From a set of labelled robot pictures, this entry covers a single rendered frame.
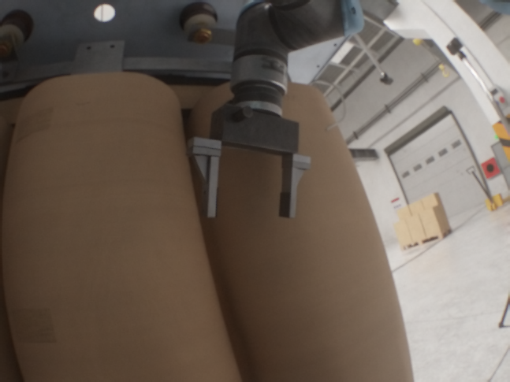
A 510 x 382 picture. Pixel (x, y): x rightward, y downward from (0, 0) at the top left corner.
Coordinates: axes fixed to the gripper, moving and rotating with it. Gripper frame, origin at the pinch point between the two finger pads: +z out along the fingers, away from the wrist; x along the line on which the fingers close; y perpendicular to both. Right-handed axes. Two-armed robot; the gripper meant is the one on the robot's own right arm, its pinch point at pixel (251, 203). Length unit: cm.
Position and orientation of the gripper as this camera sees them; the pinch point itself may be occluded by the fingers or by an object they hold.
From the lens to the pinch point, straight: 37.3
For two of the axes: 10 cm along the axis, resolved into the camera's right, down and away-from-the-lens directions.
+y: 5.2, 0.1, -8.6
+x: 8.5, 0.6, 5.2
